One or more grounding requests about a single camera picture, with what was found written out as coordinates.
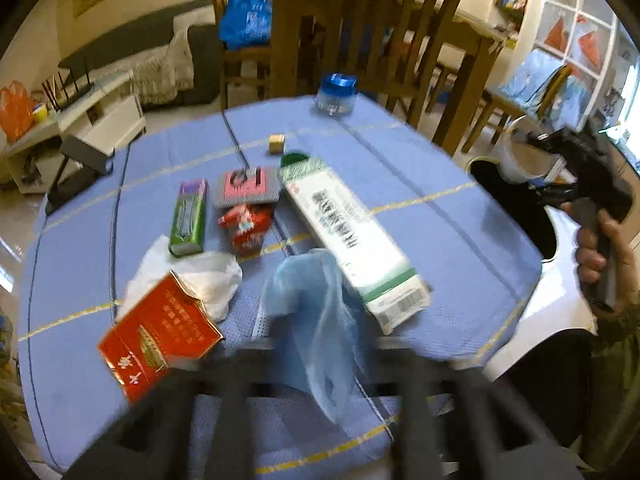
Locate red snack wrapper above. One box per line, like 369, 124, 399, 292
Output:
217, 203, 274, 256

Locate black router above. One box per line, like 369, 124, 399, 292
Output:
42, 57, 97, 112

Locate white tv stand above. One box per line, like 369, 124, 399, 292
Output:
0, 71, 147, 195

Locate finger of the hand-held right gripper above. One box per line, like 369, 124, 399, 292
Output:
537, 182, 581, 209
522, 129, 568, 152

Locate black stand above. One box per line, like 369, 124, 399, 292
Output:
45, 135, 115, 217

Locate white cubby shelf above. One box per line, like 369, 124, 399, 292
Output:
531, 0, 623, 128

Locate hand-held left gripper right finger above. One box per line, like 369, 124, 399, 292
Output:
392, 352, 587, 480

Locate blue plastic bag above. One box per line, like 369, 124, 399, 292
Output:
261, 249, 383, 423
218, 0, 274, 52

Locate wooden chair with clothes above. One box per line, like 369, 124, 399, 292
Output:
461, 64, 575, 155

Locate light blue clothes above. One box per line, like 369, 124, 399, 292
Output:
499, 49, 592, 131

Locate orange plastic bag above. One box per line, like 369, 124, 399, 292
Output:
0, 80, 37, 143

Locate person's right hand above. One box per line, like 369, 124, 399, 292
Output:
560, 202, 640, 315

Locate green and purple gum box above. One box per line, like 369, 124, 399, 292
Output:
167, 178, 209, 257

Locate wooden chair with blue bag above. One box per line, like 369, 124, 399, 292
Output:
204, 0, 275, 112

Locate blue tablecloth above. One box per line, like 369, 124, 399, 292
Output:
17, 92, 546, 478

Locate dark grey sofa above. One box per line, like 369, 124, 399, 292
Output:
58, 0, 224, 107

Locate white plastic bucket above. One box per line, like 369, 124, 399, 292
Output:
499, 117, 557, 184

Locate person's right forearm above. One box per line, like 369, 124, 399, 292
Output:
580, 304, 640, 472

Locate white crumpled tissue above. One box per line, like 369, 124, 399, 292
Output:
117, 235, 244, 322

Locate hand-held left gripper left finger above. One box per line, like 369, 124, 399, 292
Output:
64, 352, 257, 480

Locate long white and green box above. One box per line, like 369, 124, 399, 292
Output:
277, 156, 432, 336

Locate person's leg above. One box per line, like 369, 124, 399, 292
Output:
492, 331, 601, 466

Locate slatted wooden chair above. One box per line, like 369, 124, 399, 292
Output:
327, 0, 474, 133

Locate clear jar with blue lid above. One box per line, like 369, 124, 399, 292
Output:
316, 73, 358, 117

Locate beige lace throw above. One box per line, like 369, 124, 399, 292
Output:
119, 27, 195, 107

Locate wooden dining table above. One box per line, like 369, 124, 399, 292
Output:
270, 0, 507, 157

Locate red cigarette box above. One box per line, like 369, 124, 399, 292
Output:
97, 270, 224, 407

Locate black bin with gold rim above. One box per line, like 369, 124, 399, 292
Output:
469, 156, 560, 264

